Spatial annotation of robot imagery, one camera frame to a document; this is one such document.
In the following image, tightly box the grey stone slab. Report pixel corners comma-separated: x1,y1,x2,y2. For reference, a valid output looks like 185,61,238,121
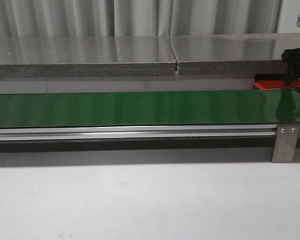
0,36,176,78
169,33,300,76

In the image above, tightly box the red tray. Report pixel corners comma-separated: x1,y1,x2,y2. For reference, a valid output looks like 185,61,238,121
253,74,287,90

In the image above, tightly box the aluminium conveyor frame rail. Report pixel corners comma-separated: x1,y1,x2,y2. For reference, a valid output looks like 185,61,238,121
0,123,278,142

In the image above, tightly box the green conveyor belt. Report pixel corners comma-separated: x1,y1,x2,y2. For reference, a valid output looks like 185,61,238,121
0,88,300,129

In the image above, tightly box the left grey stone slab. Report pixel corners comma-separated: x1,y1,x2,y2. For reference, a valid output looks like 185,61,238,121
0,36,176,78

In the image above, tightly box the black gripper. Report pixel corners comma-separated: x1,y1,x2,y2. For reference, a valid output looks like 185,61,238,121
281,47,300,86

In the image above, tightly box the grey curtain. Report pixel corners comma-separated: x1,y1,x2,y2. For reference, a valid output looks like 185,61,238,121
0,0,300,38

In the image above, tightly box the right grey stone slab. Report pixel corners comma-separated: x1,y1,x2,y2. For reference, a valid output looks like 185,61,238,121
169,33,300,76

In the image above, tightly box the steel conveyor support bracket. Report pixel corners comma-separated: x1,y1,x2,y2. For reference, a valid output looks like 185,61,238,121
271,123,300,163

